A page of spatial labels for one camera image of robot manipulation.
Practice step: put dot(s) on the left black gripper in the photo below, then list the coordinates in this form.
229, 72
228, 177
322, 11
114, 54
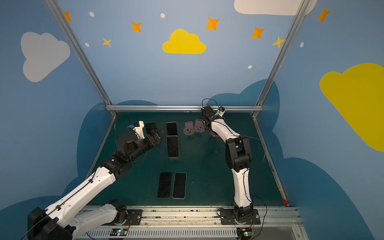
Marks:
153, 139

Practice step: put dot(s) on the left aluminium frame post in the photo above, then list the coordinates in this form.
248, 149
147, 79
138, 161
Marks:
73, 40

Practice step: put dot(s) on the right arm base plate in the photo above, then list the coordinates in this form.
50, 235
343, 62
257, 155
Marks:
227, 217

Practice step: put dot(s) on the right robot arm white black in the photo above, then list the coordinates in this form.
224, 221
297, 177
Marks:
238, 157

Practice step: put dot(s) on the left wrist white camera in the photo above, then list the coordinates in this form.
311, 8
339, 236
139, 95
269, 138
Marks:
138, 128

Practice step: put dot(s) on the blue phone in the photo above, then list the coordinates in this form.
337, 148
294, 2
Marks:
173, 147

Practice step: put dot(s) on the aluminium frame post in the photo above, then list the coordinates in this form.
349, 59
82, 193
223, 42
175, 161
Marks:
291, 34
73, 40

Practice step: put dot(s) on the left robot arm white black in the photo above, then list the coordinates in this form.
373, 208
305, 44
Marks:
61, 220

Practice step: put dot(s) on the green circuit board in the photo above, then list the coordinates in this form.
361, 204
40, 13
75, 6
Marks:
244, 233
119, 232

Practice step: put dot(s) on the right aluminium frame post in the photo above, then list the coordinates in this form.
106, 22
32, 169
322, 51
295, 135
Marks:
291, 34

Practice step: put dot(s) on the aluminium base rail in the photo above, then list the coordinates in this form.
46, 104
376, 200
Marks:
201, 222

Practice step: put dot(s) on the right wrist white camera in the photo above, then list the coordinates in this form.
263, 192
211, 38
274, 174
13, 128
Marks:
220, 112

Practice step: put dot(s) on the left green circuit board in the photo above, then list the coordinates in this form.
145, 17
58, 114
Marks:
119, 232

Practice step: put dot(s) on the wrist white camera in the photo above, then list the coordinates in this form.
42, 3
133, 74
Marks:
138, 128
220, 112

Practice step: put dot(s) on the right green circuit board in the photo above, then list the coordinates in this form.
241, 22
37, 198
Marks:
244, 233

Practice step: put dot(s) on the purple phone back middle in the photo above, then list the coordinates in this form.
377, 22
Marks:
171, 128

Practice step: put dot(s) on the wooden round phone stand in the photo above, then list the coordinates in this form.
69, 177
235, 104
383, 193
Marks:
214, 134

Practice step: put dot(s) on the grey phone stand emptied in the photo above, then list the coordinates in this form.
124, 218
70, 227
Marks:
189, 128

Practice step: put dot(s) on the grey round stand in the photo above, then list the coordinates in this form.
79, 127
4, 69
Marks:
199, 126

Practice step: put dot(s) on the dark phone grey stand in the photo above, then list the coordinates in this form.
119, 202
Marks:
164, 188

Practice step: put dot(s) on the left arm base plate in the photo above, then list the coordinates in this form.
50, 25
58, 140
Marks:
128, 217

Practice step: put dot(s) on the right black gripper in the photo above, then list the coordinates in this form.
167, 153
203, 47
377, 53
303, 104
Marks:
206, 111

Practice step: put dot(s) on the white phone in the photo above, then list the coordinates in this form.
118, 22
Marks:
180, 183

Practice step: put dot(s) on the black phone far left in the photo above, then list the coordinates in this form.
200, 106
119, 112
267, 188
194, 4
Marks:
151, 127

